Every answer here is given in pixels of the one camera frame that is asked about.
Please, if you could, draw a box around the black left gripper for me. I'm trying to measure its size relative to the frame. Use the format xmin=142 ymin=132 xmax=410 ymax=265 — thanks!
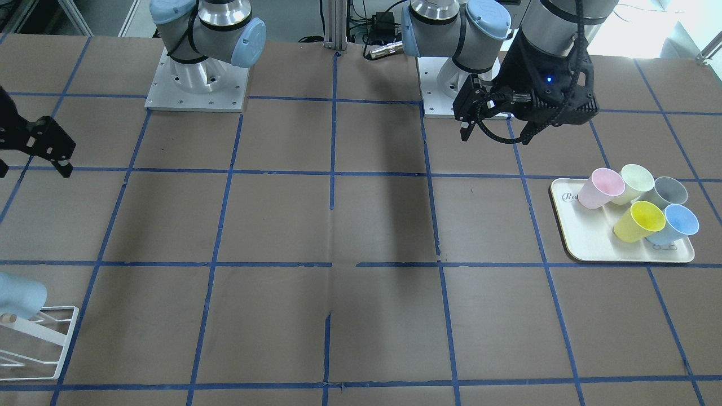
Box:
xmin=454 ymin=32 xmax=599 ymax=145

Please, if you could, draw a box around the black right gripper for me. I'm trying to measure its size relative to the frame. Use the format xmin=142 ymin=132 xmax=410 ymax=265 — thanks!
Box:
xmin=0 ymin=86 xmax=76 ymax=178

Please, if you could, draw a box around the light blue plastic cup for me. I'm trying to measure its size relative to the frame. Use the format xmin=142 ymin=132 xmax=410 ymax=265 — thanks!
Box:
xmin=1 ymin=272 xmax=47 ymax=319

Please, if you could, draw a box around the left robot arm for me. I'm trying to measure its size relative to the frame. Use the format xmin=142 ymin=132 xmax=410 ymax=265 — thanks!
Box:
xmin=400 ymin=1 xmax=617 ymax=144

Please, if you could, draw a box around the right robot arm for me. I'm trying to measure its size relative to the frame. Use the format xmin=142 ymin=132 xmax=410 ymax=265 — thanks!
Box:
xmin=1 ymin=1 xmax=267 ymax=178

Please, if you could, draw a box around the pink plastic cup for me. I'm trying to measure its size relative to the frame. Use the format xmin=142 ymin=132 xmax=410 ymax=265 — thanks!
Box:
xmin=578 ymin=169 xmax=625 ymax=210

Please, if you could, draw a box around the pale green plastic cup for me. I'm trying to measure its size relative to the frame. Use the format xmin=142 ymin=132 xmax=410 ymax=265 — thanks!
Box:
xmin=611 ymin=164 xmax=655 ymax=205

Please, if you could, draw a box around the yellow plastic cup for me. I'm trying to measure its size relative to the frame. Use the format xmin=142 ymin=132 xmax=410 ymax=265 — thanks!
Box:
xmin=612 ymin=201 xmax=666 ymax=242

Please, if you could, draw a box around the grey plastic cup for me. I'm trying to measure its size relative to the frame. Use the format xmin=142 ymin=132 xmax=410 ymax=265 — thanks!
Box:
xmin=639 ymin=176 xmax=689 ymax=210

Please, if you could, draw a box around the blue plastic cup on tray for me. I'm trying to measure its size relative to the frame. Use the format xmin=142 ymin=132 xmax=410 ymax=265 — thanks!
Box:
xmin=645 ymin=205 xmax=701 ymax=246

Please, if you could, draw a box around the cream serving tray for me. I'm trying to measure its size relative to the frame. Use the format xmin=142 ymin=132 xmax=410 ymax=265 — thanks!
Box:
xmin=550 ymin=178 xmax=695 ymax=264

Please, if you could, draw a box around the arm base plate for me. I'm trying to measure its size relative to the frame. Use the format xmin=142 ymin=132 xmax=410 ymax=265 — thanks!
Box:
xmin=417 ymin=57 xmax=469 ymax=119
xmin=144 ymin=49 xmax=250 ymax=113

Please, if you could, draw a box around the black cables bundle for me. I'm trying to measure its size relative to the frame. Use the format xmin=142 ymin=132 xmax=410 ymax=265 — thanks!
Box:
xmin=350 ymin=0 xmax=407 ymax=46

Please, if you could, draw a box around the white wire cup rack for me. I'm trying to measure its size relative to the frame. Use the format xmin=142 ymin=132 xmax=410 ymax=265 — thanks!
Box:
xmin=2 ymin=306 xmax=80 ymax=381

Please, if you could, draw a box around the aluminium frame post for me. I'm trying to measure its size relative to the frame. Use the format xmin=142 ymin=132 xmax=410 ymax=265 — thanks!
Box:
xmin=322 ymin=0 xmax=349 ymax=53

